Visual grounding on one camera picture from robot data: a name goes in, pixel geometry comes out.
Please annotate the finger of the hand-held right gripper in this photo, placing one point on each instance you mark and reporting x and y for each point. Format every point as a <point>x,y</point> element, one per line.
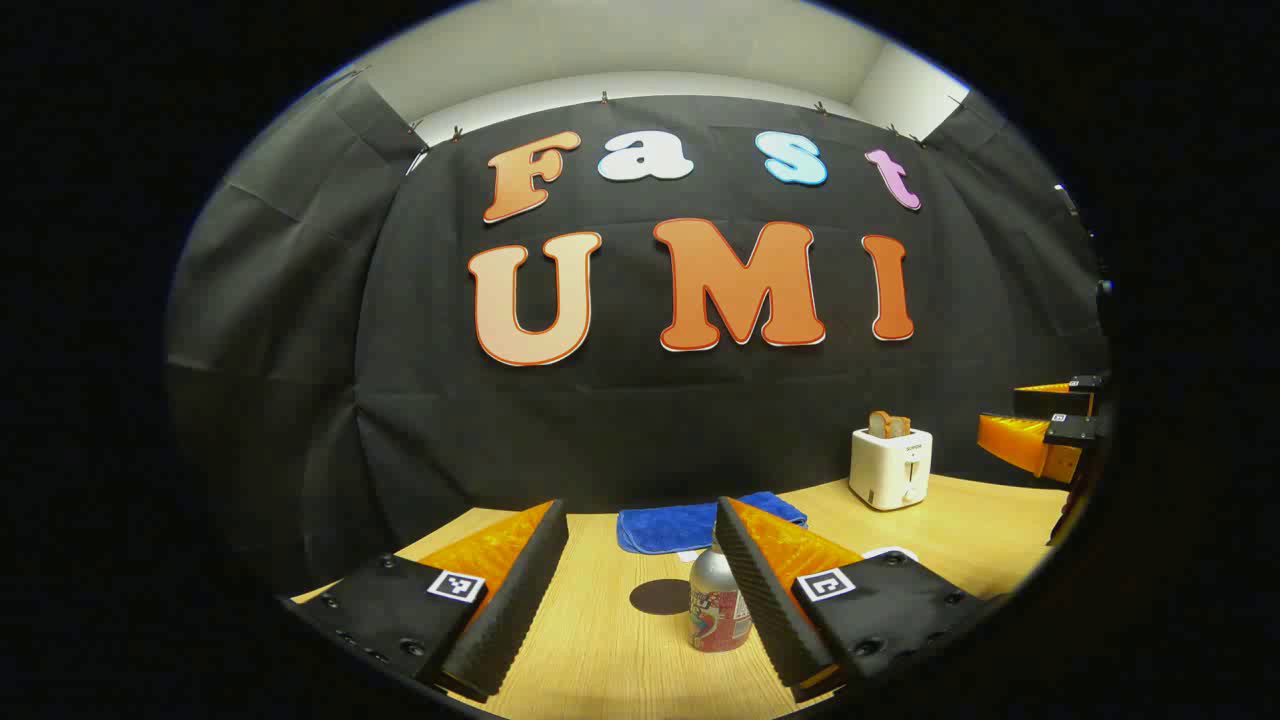
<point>1050,403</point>
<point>1070,430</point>

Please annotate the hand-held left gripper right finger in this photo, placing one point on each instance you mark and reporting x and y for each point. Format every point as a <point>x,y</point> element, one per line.
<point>765,610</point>

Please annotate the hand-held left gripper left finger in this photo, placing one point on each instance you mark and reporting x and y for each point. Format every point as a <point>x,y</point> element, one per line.
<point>520,600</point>

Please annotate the silver water bottle red label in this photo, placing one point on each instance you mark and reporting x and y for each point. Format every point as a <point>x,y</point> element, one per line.
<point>712,610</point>

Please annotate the dark round coaster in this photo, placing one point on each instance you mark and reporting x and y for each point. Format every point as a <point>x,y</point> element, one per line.
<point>655,597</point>

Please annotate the white teacup lid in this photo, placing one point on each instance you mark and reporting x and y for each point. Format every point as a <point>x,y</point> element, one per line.
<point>885,550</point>

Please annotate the blue towel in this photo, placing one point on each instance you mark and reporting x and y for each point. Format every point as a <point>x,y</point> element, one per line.
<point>670,528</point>

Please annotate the toast slice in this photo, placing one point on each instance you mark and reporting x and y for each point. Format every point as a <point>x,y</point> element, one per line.
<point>878,425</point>
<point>900,427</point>

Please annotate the white toaster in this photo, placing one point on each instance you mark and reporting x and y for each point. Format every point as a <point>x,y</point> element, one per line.
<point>885,470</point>

